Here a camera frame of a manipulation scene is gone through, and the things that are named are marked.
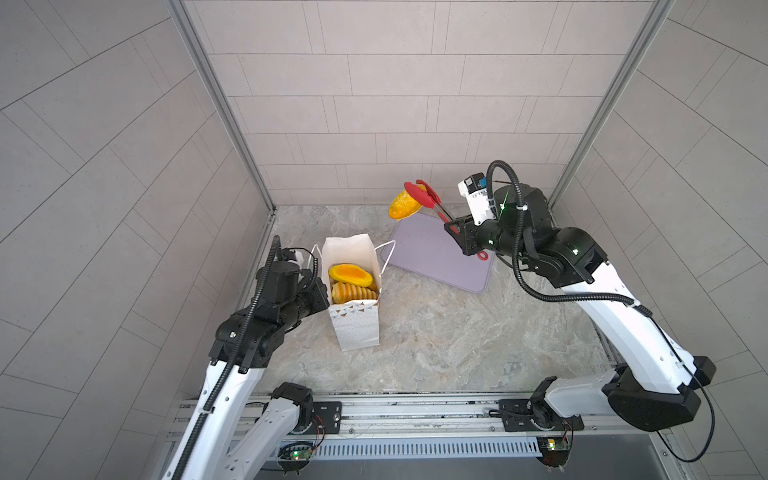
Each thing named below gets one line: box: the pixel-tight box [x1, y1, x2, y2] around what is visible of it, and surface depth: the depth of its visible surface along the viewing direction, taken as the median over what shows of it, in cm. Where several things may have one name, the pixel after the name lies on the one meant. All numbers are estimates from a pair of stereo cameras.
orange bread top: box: [388, 183, 427, 221], surface depth 70 cm
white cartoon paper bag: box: [322, 234, 381, 352], surface depth 75 cm
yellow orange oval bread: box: [329, 264, 373, 287], surface depth 81 cm
